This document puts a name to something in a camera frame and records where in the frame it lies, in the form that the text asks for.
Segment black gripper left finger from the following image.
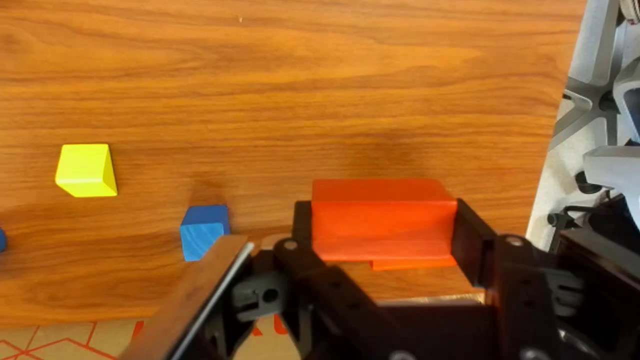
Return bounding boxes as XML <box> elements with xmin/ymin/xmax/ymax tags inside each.
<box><xmin>169</xmin><ymin>198</ymin><xmax>397</xmax><ymax>360</ymax></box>

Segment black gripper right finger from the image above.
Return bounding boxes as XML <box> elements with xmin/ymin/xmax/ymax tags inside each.
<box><xmin>455</xmin><ymin>198</ymin><xmax>640</xmax><ymax>360</ymax></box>

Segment orange rectangular block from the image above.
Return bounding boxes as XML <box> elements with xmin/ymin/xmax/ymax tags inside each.
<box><xmin>311</xmin><ymin>178</ymin><xmax>460</xmax><ymax>264</ymax></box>

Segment blue cube block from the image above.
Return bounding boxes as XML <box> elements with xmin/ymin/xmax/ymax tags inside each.
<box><xmin>178</xmin><ymin>202</ymin><xmax>232</xmax><ymax>264</ymax></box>

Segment yellow wedge block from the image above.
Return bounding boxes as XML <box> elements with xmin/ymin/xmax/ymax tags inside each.
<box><xmin>55</xmin><ymin>142</ymin><xmax>121</xmax><ymax>199</ymax></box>

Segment light grey office chair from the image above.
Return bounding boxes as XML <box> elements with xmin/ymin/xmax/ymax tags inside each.
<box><xmin>527</xmin><ymin>0</ymin><xmax>640</xmax><ymax>256</ymax></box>

